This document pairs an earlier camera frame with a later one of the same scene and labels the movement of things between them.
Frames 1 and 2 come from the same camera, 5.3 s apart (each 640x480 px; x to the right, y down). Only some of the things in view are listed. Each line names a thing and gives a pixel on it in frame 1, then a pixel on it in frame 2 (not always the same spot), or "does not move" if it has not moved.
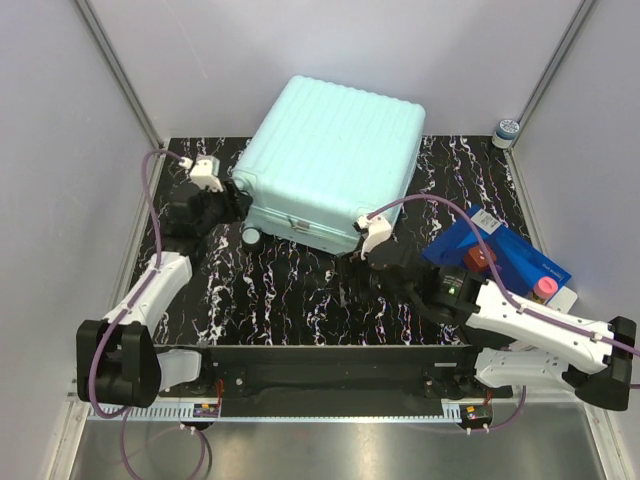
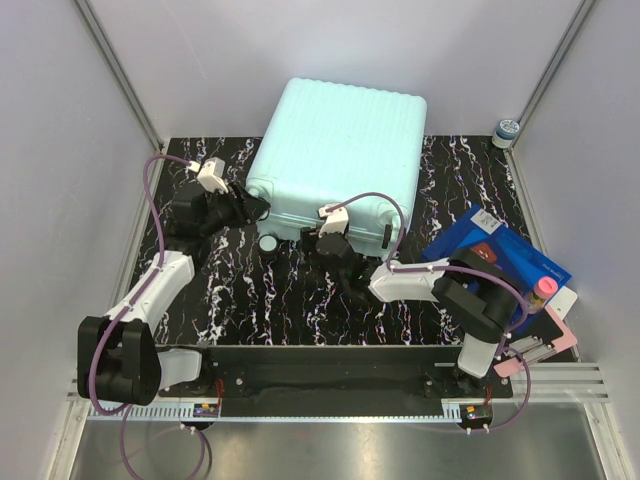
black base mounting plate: x=341 y=373 does not move
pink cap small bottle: x=545 y=287 does not move
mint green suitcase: x=326 y=157 does not move
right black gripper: x=348 y=266 -> x=308 y=239
